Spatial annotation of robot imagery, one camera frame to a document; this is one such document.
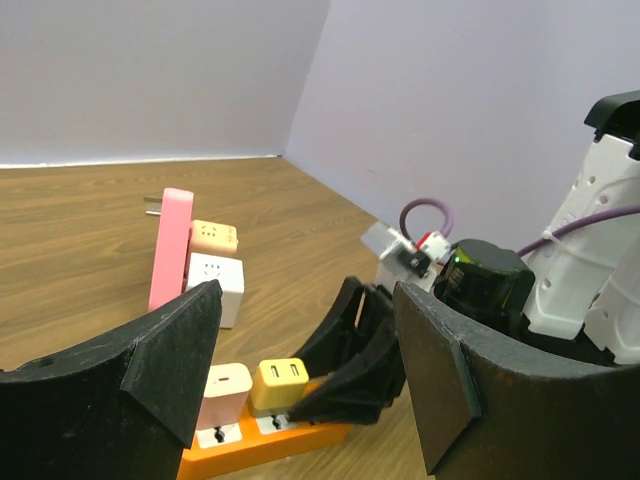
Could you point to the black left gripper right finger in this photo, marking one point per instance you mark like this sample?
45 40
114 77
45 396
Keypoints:
487 406

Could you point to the orange power strip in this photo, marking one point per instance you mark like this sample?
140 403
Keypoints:
253 441

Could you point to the yellow green cube socket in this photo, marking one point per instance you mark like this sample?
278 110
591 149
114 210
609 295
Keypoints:
277 385

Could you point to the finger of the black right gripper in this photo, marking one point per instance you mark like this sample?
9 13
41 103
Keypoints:
360 390
337 339

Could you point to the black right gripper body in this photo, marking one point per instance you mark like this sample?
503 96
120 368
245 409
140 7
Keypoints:
374 342

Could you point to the pink cube socket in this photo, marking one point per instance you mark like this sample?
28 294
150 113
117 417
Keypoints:
225 395

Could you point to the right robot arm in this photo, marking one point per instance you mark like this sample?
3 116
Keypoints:
574 292

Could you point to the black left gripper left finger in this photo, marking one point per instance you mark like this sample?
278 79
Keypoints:
122 405

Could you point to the white cube socket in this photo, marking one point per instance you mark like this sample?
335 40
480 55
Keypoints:
229 272

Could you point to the beige dragon cube socket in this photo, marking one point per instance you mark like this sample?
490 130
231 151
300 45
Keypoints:
213 238

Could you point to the pink triangular socket adapter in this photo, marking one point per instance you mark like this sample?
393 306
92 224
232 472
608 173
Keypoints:
174 209

